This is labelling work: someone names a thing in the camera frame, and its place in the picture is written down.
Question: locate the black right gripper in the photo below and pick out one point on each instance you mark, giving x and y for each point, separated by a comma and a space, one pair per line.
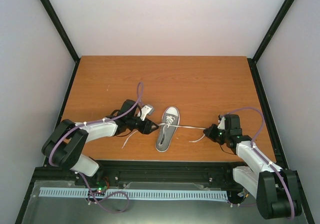
210, 132

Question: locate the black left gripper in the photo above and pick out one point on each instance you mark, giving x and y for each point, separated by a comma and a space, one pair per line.
146, 129

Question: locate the white shoelace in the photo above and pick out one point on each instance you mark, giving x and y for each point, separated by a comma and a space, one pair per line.
185, 127

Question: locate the grey canvas sneaker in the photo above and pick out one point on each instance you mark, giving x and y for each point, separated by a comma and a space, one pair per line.
167, 128

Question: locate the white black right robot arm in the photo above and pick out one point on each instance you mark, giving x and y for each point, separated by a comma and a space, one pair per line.
285, 204

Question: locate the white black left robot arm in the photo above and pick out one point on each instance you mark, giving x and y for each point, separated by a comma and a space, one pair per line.
65, 145

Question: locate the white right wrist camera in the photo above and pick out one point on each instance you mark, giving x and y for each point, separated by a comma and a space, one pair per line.
221, 122

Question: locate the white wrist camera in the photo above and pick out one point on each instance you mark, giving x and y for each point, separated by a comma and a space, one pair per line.
221, 122
145, 110

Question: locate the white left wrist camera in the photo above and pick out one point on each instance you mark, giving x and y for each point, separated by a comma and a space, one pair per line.
145, 110

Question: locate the black aluminium frame rail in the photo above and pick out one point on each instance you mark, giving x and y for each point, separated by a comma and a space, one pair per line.
222, 175

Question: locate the light blue slotted cable duct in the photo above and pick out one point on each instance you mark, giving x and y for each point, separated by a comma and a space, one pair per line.
140, 195

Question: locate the grey metal base plate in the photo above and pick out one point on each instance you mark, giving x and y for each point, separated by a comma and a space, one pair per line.
114, 207

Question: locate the black left frame post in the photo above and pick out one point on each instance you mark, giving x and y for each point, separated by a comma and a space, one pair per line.
60, 29

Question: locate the black frame post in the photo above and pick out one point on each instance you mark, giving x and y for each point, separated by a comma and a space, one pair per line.
60, 29
286, 5

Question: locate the black right frame post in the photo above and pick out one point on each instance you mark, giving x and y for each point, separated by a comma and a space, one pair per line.
286, 5

